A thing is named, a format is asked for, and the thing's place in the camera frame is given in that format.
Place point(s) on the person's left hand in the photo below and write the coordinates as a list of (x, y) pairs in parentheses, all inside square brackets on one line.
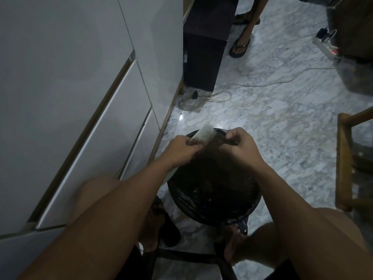
[(179, 151)]

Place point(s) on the person's right hand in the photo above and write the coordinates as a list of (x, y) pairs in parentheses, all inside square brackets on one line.
[(244, 150)]

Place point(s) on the person's right fingers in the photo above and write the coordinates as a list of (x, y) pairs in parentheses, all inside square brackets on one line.
[(231, 137)]

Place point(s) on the person's left fingers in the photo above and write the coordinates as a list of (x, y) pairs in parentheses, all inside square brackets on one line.
[(193, 144)]

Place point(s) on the white hair brush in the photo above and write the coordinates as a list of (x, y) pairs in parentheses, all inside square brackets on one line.
[(205, 134)]

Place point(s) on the person's right forearm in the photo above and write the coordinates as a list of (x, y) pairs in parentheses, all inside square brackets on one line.
[(300, 218)]

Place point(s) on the person's left forearm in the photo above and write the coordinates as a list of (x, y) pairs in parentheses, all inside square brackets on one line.
[(102, 224)]

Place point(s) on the black round waste bin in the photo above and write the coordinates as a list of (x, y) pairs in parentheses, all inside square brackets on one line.
[(214, 189)]

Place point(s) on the small black plug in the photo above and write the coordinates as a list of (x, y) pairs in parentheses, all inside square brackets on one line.
[(194, 94)]

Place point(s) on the black right sandal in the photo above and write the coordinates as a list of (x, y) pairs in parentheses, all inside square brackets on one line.
[(241, 224)]

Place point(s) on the black sandal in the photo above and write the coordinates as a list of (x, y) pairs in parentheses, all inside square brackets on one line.
[(170, 230), (241, 224)]

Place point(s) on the black left sandal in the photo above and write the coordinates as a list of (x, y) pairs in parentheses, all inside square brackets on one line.
[(170, 230)]

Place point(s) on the black flip flop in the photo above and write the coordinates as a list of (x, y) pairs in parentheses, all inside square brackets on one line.
[(239, 48), (243, 19)]

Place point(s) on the dark brown floor cabinet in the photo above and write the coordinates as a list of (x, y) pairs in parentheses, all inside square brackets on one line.
[(204, 46)]

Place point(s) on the person's left leg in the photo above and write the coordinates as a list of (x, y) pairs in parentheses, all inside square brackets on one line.
[(93, 189)]

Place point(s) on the person's leg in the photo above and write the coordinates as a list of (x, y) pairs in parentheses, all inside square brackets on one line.
[(262, 244), (253, 14), (93, 189)]

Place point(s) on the dark wooden stool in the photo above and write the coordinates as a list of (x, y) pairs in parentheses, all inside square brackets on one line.
[(186, 256)]

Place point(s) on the person's right leg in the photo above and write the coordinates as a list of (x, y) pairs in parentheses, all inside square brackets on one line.
[(262, 244)]

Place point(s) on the wooden chair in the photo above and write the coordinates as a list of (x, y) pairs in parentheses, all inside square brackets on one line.
[(343, 160)]

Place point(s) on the white cabinet with drawers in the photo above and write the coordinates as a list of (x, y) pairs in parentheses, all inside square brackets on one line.
[(72, 99)]

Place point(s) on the white power strip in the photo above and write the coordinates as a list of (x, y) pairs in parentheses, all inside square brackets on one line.
[(325, 47)]

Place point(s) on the black plug adapter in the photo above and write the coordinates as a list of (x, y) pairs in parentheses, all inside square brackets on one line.
[(322, 33)]

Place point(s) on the dark furniture piece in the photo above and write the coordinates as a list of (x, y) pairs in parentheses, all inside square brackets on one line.
[(354, 34)]

